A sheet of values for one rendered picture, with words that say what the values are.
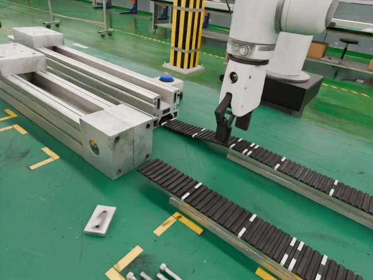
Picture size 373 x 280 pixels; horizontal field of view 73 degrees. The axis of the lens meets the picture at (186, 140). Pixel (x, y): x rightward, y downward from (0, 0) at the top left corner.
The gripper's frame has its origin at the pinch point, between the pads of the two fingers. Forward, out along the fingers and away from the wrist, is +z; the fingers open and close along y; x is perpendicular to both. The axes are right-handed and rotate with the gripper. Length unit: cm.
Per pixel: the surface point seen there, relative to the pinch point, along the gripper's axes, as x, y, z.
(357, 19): 75, 752, 1
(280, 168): -12.1, -1.8, 2.8
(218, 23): 462, 748, 65
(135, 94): 25.5, -5.0, -1.3
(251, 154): -6.0, -1.7, 2.7
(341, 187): -22.5, 0.6, 2.6
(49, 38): 76, 0, -5
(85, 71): 47.0, -5.0, -1.6
